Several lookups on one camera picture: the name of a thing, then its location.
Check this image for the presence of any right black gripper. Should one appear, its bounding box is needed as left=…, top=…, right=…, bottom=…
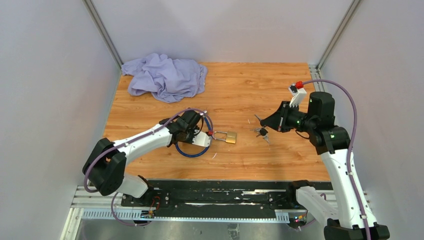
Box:
left=262, top=101, right=316, bottom=133

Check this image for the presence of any black head key pair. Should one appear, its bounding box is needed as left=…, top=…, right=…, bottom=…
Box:
left=253, top=127, right=268, bottom=137

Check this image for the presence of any blue cable lock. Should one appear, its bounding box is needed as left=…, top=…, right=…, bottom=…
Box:
left=175, top=109, right=214, bottom=158

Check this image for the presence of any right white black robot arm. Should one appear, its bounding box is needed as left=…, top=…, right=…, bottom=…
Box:
left=259, top=92, right=390, bottom=240

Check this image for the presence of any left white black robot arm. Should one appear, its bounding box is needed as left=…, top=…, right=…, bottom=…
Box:
left=82, top=108, right=211, bottom=207

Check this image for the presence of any silver key bunch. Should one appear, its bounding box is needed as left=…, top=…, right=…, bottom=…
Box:
left=258, top=134, right=270, bottom=145

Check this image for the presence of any brass padlock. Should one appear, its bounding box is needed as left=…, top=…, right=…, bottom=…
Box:
left=212, top=131, right=238, bottom=144

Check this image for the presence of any crumpled lavender cloth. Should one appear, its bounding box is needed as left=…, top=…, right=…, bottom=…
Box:
left=121, top=53, right=208, bottom=103

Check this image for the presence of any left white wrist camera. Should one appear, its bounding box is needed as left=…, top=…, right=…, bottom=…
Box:
left=191, top=130, right=213, bottom=148

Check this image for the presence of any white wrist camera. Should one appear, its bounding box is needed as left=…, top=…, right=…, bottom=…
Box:
left=191, top=130, right=213, bottom=148
left=288, top=81, right=307, bottom=108

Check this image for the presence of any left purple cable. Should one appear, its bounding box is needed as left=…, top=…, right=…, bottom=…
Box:
left=83, top=107, right=213, bottom=228

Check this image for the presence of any purple cable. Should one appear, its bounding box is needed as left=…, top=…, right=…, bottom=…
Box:
left=83, top=107, right=213, bottom=228
left=302, top=79, right=373, bottom=240

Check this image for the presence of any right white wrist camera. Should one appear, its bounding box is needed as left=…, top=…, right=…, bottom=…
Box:
left=288, top=81, right=307, bottom=108

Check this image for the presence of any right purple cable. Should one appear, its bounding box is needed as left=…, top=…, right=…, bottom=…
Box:
left=302, top=79, right=373, bottom=240

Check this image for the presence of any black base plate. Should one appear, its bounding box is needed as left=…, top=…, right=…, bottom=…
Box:
left=117, top=179, right=307, bottom=221

